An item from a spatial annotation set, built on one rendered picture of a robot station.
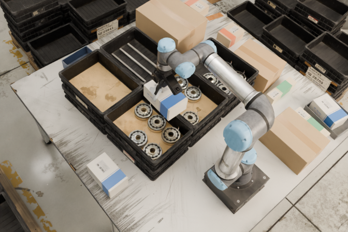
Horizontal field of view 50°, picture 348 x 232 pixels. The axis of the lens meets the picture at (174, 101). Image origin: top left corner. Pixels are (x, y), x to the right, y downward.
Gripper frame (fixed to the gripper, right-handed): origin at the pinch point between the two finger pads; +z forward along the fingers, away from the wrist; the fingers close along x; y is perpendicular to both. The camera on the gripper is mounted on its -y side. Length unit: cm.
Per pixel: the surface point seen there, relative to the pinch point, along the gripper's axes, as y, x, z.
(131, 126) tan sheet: 10.3, 14.0, 28.3
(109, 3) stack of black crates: 137, -57, 61
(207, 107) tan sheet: -6.9, -28.5, 28.6
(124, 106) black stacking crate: 19.9, 11.6, 22.5
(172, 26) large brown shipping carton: 53, -52, 21
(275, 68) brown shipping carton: -13, -83, 26
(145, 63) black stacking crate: 42, -21, 28
